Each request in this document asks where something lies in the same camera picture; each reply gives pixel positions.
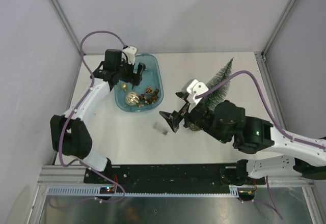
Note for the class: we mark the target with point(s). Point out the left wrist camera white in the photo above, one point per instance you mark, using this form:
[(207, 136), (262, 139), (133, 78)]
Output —
[(130, 53)]

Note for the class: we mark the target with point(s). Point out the white gold striped bauble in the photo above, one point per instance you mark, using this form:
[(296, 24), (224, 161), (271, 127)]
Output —
[(132, 99)]

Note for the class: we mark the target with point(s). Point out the clear light string battery box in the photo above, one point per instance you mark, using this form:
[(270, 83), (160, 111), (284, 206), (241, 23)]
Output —
[(160, 128)]

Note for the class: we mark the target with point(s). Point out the blue plastic tray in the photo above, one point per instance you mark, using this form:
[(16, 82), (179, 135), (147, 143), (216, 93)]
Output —
[(151, 78)]

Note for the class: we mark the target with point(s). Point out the left aluminium frame post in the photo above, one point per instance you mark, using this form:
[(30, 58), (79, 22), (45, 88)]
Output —
[(65, 24)]

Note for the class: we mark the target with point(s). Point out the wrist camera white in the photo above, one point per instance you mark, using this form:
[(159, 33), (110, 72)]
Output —
[(195, 88), (130, 53)]

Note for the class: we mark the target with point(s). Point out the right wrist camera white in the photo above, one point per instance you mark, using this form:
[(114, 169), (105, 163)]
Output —
[(195, 88)]

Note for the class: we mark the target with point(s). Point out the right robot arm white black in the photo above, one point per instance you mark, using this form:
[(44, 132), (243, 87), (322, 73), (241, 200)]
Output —
[(298, 155)]

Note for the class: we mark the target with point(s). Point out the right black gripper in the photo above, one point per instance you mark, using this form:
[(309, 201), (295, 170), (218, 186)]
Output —
[(173, 118)]

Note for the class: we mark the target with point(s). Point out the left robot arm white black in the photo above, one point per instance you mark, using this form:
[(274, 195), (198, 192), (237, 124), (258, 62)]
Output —
[(69, 132)]

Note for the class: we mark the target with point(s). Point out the aluminium frame post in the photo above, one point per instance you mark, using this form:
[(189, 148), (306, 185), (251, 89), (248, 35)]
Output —
[(65, 24), (286, 13)]

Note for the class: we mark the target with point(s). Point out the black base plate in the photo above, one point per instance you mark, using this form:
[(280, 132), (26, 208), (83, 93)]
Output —
[(165, 177)]

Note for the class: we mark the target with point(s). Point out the pine cone ornament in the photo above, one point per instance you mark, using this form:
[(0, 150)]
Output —
[(149, 90)]

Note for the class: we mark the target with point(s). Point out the right aluminium frame post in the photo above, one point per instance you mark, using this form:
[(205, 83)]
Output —
[(286, 13)]

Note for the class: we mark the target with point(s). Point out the brown ribbon pile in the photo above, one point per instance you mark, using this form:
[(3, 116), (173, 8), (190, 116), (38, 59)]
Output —
[(149, 99)]

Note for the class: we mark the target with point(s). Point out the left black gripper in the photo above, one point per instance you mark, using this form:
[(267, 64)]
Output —
[(134, 79)]

